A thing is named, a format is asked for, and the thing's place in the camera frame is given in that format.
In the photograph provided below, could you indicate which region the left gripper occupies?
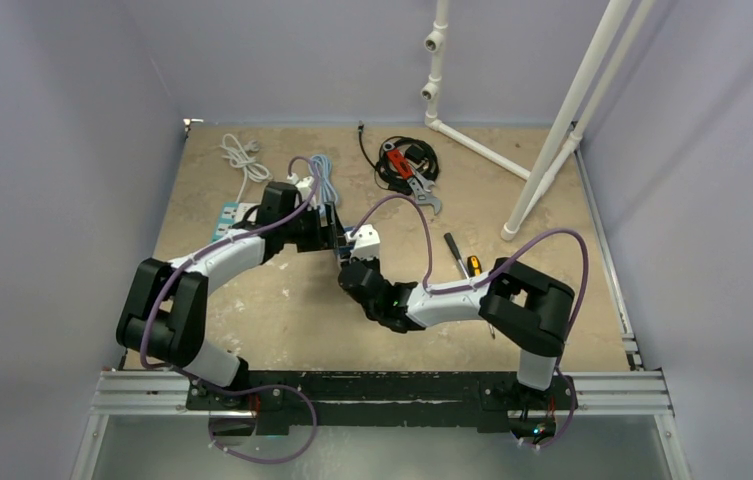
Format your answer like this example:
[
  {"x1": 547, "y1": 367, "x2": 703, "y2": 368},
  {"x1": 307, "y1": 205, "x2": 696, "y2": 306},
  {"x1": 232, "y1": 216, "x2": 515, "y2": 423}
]
[{"x1": 281, "y1": 202, "x2": 351, "y2": 253}]

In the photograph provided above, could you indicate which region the light blue cord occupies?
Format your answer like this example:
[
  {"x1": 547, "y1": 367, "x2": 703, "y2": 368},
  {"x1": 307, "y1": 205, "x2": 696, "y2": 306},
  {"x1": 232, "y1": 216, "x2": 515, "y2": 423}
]
[{"x1": 309, "y1": 154, "x2": 340, "y2": 208}]

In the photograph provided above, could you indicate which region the white plug adapter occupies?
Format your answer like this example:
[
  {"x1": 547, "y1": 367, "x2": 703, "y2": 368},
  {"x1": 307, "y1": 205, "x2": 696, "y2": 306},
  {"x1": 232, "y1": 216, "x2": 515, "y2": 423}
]
[{"x1": 233, "y1": 202, "x2": 259, "y2": 223}]

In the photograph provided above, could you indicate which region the teal power strip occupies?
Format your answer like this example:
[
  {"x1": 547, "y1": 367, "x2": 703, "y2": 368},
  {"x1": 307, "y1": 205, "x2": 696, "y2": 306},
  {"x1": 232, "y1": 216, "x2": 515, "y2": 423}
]
[{"x1": 211, "y1": 202, "x2": 240, "y2": 242}]

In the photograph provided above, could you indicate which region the white power strip cord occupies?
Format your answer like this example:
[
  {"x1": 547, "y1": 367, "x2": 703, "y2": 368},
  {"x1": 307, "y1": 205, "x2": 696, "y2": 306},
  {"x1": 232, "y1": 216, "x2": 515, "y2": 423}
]
[{"x1": 219, "y1": 132, "x2": 274, "y2": 204}]

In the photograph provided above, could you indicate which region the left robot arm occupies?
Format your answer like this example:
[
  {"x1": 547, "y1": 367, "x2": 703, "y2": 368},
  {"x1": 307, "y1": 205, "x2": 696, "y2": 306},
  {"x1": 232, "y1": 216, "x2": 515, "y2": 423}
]
[{"x1": 115, "y1": 181, "x2": 345, "y2": 409}]

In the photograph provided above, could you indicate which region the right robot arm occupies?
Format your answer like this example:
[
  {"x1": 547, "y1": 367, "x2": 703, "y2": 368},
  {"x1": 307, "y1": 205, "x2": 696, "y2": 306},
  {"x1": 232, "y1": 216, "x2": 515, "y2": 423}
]
[{"x1": 338, "y1": 258, "x2": 576, "y2": 407}]

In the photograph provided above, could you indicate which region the red adjustable wrench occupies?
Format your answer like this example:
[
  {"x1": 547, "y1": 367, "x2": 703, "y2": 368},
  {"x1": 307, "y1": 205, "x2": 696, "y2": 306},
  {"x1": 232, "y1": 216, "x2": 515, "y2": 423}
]
[{"x1": 382, "y1": 142, "x2": 442, "y2": 215}]

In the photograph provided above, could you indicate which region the yellow black screwdriver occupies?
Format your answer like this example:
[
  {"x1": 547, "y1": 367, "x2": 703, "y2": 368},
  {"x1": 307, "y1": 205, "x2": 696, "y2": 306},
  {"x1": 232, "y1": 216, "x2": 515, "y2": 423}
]
[{"x1": 466, "y1": 255, "x2": 496, "y2": 340}]

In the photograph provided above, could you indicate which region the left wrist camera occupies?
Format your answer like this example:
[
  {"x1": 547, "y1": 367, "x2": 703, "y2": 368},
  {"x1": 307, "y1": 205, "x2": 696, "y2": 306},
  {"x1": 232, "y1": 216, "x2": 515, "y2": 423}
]
[{"x1": 287, "y1": 173, "x2": 315, "y2": 199}]

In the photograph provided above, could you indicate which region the black handle hammer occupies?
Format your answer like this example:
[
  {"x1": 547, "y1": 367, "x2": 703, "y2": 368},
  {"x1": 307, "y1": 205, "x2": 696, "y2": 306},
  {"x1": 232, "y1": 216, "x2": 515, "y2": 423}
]
[{"x1": 443, "y1": 232, "x2": 471, "y2": 278}]

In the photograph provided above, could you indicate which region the coiled black cable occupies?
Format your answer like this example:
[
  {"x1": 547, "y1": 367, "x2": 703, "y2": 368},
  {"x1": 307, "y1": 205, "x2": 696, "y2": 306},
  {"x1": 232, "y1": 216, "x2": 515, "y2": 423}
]
[{"x1": 356, "y1": 120, "x2": 442, "y2": 197}]

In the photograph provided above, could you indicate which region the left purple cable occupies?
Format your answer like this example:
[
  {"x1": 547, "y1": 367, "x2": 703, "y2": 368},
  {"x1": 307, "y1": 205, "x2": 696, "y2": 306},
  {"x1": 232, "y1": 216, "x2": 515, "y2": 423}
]
[{"x1": 138, "y1": 156, "x2": 319, "y2": 465}]

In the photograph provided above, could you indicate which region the purple cable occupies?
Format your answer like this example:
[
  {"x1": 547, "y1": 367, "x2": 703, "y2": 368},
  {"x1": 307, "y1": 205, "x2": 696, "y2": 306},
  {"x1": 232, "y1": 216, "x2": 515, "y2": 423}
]
[
  {"x1": 349, "y1": 193, "x2": 591, "y2": 452},
  {"x1": 138, "y1": 156, "x2": 319, "y2": 465}
]

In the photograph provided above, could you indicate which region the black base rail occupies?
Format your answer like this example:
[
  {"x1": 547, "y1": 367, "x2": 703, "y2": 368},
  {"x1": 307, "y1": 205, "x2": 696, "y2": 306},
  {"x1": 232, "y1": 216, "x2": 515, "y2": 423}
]
[{"x1": 186, "y1": 370, "x2": 579, "y2": 443}]

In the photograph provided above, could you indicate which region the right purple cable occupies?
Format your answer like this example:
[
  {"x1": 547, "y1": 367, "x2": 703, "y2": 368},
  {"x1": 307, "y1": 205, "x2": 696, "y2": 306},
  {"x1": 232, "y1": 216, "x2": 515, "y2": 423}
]
[{"x1": 349, "y1": 193, "x2": 591, "y2": 452}]

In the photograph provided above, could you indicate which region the white pvc pipe frame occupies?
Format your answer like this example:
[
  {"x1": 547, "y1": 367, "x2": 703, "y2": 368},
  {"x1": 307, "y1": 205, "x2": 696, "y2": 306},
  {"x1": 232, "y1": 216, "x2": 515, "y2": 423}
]
[{"x1": 420, "y1": 1, "x2": 655, "y2": 240}]

